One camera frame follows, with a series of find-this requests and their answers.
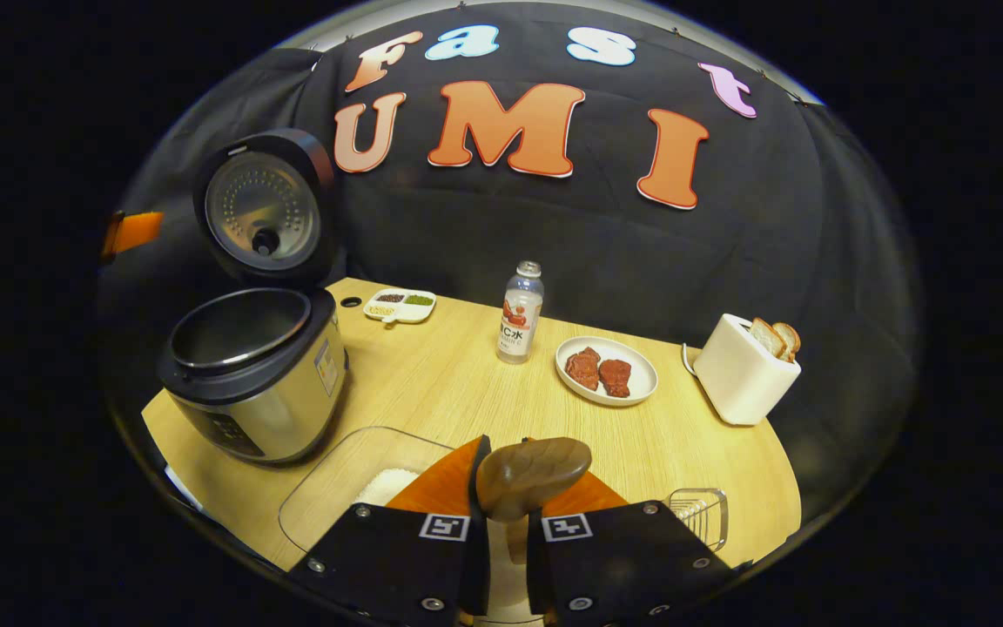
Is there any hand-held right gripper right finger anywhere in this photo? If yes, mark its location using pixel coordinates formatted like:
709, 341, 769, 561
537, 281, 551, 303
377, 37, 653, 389
524, 470, 742, 627

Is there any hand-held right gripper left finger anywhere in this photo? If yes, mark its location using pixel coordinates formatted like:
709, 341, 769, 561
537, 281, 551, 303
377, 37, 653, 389
288, 435, 492, 627

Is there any white rice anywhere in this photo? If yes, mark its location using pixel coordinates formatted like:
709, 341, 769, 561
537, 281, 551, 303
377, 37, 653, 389
353, 469, 421, 508

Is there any clear chopstick holder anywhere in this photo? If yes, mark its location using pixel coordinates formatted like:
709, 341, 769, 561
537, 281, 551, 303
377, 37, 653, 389
665, 488, 730, 553

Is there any wooden spoon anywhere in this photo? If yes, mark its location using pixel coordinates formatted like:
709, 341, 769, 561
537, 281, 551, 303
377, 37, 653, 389
475, 437, 594, 567

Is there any black silver rice cooker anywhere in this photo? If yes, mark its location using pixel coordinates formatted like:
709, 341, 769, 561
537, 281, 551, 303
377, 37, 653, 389
158, 129, 350, 466

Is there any clear rice container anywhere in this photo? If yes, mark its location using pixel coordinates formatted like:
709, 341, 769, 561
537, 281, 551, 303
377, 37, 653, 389
279, 426, 459, 559

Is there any white plate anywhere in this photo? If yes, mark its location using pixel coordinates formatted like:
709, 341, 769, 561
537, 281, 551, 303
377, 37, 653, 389
555, 336, 659, 408

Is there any red meat piece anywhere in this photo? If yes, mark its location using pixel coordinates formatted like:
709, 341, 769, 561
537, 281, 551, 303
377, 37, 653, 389
565, 347, 602, 392
598, 359, 633, 400

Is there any white toaster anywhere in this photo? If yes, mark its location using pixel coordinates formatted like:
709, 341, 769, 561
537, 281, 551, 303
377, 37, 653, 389
683, 313, 803, 427

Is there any white divided bean dish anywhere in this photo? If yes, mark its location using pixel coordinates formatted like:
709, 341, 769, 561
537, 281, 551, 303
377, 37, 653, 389
363, 288, 437, 327

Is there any clear water bottle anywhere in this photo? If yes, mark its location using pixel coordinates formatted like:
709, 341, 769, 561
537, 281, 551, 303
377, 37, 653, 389
496, 260, 545, 365

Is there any bread slice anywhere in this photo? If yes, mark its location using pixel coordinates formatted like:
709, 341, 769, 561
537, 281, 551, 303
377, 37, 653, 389
771, 322, 802, 363
749, 317, 786, 360

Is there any black backdrop cloth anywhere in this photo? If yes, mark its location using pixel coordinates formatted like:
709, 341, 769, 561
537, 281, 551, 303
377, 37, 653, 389
101, 0, 920, 523

